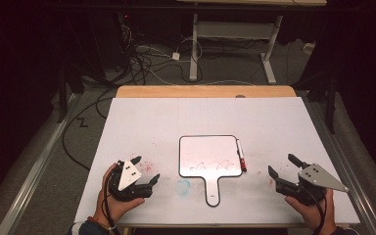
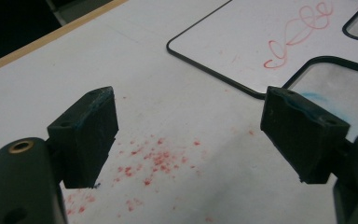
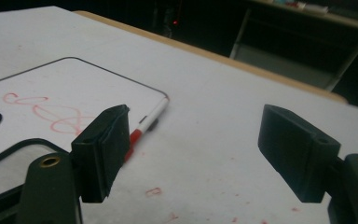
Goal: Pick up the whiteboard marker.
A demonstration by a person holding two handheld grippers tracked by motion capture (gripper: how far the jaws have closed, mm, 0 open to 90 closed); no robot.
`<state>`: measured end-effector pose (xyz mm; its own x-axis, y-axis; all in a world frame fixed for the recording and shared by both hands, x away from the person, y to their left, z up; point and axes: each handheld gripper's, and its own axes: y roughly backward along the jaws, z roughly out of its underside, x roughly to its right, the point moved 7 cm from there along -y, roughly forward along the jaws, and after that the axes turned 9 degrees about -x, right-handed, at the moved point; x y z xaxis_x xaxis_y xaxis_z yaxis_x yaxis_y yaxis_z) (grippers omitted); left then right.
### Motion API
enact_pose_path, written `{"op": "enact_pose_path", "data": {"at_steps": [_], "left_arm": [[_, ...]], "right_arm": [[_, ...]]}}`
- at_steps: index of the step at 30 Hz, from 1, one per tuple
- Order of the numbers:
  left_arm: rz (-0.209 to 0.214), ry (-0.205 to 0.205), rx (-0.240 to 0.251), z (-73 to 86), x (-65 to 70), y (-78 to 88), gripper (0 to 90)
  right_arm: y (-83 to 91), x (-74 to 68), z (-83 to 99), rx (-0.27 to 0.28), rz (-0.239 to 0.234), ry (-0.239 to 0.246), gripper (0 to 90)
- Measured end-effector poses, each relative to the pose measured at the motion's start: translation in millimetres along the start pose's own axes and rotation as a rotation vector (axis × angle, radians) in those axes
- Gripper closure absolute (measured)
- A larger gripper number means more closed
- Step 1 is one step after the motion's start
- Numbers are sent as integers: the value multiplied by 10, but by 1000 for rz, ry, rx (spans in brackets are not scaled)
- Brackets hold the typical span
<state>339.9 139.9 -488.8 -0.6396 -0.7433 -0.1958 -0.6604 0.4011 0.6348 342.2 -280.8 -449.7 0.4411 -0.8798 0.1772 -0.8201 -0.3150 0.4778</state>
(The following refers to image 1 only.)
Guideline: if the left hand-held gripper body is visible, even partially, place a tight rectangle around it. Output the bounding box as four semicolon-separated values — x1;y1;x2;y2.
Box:
108;159;154;202

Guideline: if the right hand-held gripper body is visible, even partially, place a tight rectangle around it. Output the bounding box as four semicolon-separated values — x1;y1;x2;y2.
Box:
275;163;350;207

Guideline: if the white marker with red cap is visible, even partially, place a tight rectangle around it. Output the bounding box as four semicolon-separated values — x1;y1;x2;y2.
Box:
235;139;248;173

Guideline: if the small whiteboard with handle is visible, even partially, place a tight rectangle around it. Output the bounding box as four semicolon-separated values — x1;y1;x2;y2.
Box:
178;134;244;208

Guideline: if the person's left hand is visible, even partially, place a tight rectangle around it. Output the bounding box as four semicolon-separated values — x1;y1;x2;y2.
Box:
92;163;146;227

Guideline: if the person's right hand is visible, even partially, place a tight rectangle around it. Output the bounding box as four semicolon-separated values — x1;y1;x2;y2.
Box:
284;188;337;233

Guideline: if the white table cover sheet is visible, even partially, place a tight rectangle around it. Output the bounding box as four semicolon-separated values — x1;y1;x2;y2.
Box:
73;96;361;226

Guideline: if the black metal stand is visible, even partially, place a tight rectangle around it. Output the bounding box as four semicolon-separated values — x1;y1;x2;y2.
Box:
57;62;84;124
293;71;339;135

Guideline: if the wooden table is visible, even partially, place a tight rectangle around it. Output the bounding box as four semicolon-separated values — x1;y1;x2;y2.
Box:
116;85;298;99

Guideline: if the right hand-held gripper cable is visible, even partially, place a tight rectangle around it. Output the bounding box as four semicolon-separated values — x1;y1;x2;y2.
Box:
306;187;328;235

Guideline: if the hand-held gripper cable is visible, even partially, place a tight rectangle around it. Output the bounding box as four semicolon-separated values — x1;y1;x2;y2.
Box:
306;187;328;235
101;169;120;235

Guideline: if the aluminium floor rail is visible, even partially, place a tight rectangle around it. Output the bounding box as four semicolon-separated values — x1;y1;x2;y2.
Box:
302;94;376;235
0;92;79;235

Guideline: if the left hand-held gripper cable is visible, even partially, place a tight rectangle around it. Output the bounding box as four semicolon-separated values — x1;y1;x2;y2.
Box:
101;169;120;235

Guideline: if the long black floor cable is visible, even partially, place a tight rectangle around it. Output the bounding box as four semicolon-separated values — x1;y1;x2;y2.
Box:
62;87;118;171

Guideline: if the tangle of floor cables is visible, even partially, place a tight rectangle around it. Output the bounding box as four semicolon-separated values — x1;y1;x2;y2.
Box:
117;25;204;86

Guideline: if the white metal frame desk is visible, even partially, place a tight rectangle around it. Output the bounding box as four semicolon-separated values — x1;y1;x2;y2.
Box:
175;0;327;85

